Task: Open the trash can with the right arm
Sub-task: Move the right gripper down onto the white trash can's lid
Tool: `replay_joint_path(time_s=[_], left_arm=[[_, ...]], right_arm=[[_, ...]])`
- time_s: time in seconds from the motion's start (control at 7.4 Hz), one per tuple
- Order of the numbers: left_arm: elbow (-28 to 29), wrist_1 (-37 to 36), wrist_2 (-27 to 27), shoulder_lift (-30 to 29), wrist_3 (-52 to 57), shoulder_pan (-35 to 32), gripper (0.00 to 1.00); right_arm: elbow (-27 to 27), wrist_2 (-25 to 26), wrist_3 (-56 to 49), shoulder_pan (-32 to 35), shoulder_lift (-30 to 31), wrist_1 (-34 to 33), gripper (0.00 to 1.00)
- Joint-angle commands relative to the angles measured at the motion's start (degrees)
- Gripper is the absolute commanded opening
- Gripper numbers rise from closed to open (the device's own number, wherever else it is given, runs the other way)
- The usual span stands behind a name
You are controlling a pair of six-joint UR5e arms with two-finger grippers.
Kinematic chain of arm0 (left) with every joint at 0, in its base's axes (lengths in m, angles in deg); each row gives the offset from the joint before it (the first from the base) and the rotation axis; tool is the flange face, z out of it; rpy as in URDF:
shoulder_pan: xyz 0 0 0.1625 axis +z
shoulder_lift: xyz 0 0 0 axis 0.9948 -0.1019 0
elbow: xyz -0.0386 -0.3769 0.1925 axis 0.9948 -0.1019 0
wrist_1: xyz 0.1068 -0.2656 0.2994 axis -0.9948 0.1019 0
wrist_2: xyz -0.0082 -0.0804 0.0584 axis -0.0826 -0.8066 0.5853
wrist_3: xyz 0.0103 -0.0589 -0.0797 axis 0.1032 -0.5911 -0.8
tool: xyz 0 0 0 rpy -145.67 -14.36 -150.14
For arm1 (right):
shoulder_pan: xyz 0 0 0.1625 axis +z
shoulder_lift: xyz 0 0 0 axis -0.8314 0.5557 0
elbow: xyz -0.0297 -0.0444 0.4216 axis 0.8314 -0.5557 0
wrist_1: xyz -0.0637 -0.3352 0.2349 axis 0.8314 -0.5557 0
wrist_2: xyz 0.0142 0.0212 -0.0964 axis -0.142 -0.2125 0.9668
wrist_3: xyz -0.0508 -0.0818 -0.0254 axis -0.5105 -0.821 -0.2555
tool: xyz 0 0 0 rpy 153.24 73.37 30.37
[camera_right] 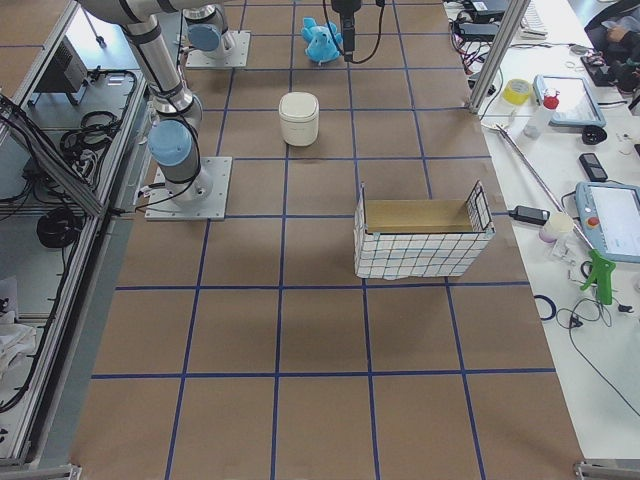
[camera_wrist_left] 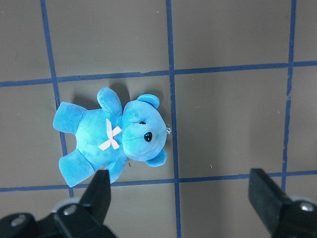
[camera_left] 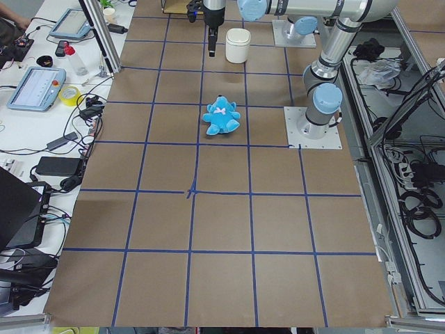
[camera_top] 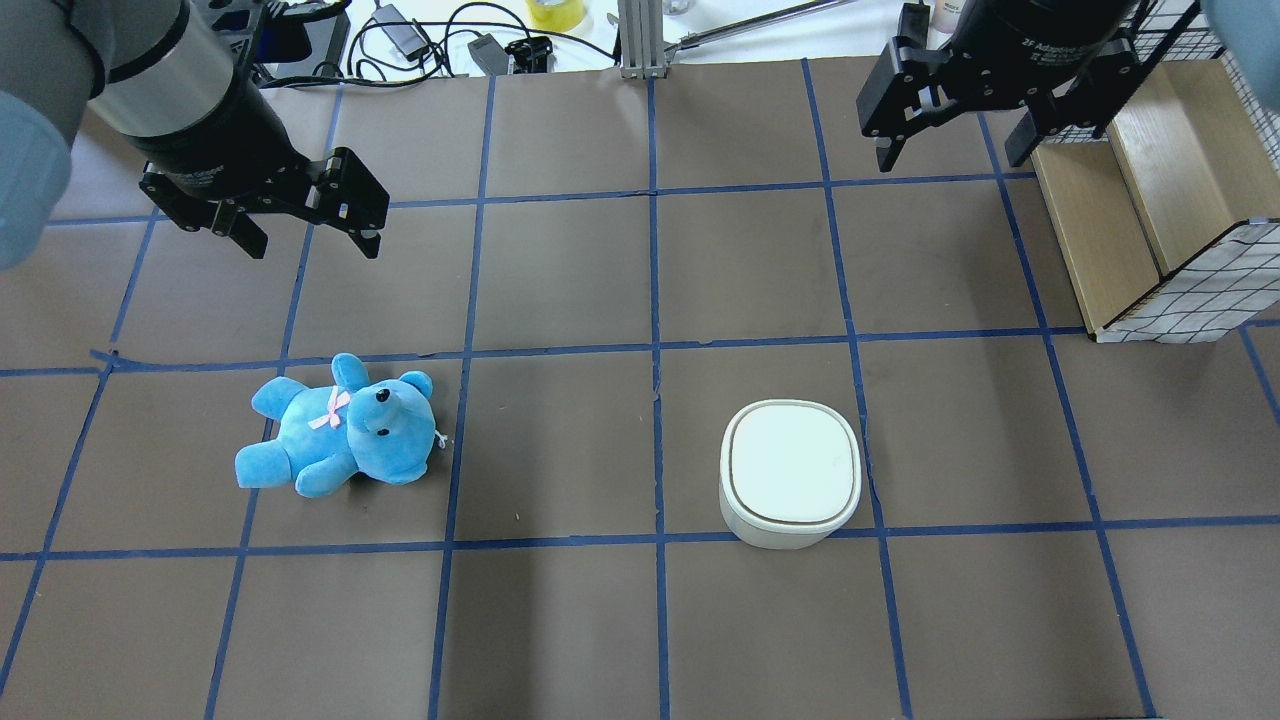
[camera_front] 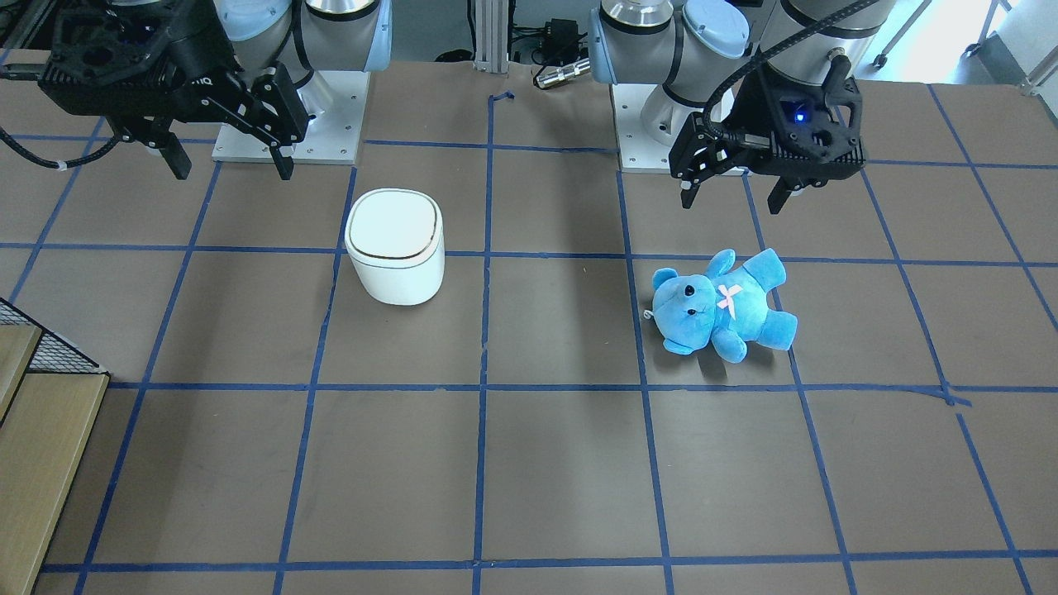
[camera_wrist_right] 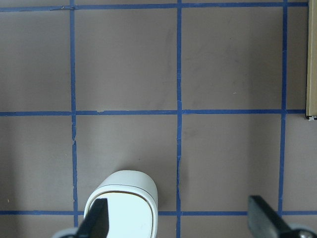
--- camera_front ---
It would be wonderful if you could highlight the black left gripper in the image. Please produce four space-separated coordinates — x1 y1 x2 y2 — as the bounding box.
669 64 865 215

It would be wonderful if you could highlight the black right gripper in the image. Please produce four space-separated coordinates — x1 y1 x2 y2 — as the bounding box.
37 1 309 181

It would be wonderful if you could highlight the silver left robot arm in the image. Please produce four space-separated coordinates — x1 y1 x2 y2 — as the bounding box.
587 1 894 214

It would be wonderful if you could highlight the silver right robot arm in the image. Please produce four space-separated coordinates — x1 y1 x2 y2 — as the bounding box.
2 1 393 180

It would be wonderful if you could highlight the white trash can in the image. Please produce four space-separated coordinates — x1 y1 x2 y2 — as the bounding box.
343 188 446 307

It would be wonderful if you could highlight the blue teddy bear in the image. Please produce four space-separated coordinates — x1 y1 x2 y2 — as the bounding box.
643 248 798 363

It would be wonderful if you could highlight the silver metal cylinder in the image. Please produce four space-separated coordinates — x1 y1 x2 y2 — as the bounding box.
532 58 592 90

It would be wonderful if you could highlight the black power adapter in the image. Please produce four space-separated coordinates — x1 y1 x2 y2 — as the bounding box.
541 18 579 54

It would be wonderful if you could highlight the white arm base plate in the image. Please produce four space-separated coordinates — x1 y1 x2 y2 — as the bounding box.
612 83 700 174
212 71 373 165

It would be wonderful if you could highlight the black braided cable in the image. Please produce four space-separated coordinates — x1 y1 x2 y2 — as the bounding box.
0 124 125 172
703 0 881 125

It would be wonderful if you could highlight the aluminium profile post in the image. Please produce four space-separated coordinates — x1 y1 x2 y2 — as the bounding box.
471 0 511 78

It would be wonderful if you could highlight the wooden shelf with wire mesh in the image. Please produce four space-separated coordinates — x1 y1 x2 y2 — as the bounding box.
1 300 110 594

